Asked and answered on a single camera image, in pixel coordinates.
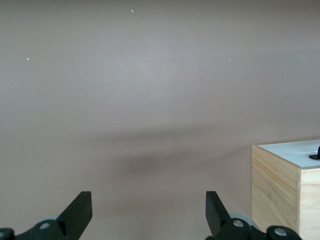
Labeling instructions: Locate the wooden drawer with black handle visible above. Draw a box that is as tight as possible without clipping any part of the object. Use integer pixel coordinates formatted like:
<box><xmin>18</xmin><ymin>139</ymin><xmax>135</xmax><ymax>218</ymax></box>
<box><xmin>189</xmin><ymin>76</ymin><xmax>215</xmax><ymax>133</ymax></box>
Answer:
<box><xmin>279</xmin><ymin>150</ymin><xmax>320</xmax><ymax>171</ymax></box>

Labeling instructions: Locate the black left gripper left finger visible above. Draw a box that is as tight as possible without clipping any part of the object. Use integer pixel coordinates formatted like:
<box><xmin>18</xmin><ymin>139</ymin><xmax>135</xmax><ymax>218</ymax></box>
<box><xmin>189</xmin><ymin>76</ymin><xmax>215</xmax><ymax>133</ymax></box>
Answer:
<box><xmin>0</xmin><ymin>191</ymin><xmax>93</xmax><ymax>240</ymax></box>

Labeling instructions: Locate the wooden drawer white front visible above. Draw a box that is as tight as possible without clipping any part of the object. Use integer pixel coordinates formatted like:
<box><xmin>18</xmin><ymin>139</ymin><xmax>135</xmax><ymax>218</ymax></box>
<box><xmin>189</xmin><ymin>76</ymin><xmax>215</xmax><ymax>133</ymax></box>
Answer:
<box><xmin>252</xmin><ymin>139</ymin><xmax>320</xmax><ymax>156</ymax></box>

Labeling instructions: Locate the brown paper table cover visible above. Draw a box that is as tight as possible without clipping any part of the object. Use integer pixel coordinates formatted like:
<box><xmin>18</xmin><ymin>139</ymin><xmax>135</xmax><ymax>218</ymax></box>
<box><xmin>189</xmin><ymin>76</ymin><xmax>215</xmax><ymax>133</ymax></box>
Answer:
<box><xmin>0</xmin><ymin>0</ymin><xmax>320</xmax><ymax>240</ymax></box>

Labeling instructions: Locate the wooden drawer cabinet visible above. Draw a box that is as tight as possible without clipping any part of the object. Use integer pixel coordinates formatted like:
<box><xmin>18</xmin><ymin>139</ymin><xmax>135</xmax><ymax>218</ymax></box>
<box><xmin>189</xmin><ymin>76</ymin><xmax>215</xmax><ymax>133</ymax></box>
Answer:
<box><xmin>251</xmin><ymin>139</ymin><xmax>320</xmax><ymax>240</ymax></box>

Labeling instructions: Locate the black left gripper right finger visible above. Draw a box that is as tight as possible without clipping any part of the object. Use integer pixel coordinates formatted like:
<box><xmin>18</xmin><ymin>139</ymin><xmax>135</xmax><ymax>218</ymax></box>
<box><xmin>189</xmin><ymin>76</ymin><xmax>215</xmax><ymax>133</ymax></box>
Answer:
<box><xmin>205</xmin><ymin>190</ymin><xmax>301</xmax><ymax>240</ymax></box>

